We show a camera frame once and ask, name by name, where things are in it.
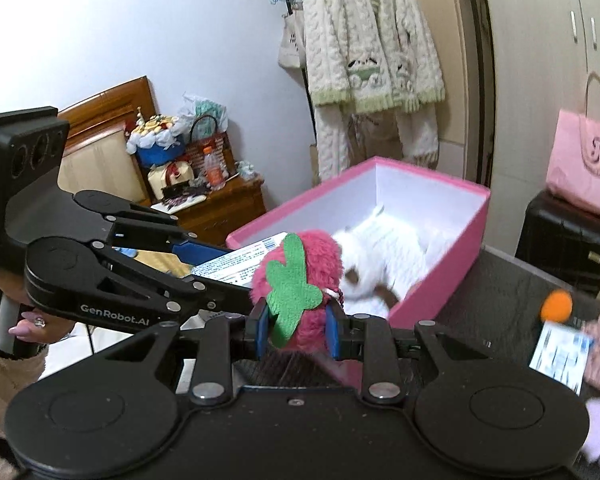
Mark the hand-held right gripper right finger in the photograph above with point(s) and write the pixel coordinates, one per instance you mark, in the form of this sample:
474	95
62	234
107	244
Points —
335	334

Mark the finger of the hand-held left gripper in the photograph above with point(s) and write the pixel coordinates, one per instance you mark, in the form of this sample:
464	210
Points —
145	287
195	251

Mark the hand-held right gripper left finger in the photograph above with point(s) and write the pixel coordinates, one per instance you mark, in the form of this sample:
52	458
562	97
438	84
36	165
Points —
258	332

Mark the large blue white packet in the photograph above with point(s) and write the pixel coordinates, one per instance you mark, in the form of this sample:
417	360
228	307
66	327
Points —
235	262

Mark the pink strawberry plush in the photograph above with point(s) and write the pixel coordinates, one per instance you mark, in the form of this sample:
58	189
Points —
310	255

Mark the white plush toy brown ears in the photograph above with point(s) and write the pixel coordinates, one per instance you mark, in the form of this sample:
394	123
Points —
385	255

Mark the pink cardboard box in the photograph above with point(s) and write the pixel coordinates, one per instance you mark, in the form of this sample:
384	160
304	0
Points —
455	240

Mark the orange ball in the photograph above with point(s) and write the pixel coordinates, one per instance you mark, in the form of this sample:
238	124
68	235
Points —
556	306

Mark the small blue white packet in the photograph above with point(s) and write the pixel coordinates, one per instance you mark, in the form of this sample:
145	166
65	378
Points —
560	357

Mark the person's left hand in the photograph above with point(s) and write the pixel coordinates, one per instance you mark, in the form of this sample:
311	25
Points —
27	325

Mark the wooden nightstand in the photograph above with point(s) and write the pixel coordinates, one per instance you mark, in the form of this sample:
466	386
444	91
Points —
220	215

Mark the cream gift bag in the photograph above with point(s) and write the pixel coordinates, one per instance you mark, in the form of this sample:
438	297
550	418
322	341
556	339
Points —
172	177

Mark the orange drink bottle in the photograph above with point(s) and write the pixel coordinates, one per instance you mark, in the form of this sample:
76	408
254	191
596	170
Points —
213	170

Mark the wooden headboard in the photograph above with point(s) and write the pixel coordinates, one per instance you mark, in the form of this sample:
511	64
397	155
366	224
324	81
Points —
110	135

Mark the woven basket bag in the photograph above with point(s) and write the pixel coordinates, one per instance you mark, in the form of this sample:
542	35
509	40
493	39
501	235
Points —
210	140

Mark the blue flower bouquet box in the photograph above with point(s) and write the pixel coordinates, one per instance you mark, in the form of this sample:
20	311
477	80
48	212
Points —
155	142

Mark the white green plastic bag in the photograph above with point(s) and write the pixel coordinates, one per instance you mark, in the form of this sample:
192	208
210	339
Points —
205	107

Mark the black bubble wrap sheet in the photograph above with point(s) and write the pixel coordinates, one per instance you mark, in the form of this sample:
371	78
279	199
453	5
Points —
490	300

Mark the canvas tote bag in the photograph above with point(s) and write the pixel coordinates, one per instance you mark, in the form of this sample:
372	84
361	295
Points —
291	42

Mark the black suitcase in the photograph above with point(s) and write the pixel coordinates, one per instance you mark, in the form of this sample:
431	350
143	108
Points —
560	245

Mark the cream fluffy robe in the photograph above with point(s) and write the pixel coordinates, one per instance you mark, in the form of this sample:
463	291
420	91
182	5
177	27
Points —
360	35

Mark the pink tote bag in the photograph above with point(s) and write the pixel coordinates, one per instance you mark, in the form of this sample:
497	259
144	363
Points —
585	170

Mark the beige cabinet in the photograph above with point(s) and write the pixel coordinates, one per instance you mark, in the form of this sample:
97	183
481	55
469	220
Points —
460	60

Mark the black clothes rack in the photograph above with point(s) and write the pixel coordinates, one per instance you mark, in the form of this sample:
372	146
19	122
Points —
482	60

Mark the grey wooden wardrobe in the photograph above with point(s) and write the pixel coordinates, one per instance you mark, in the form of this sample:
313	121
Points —
530	60

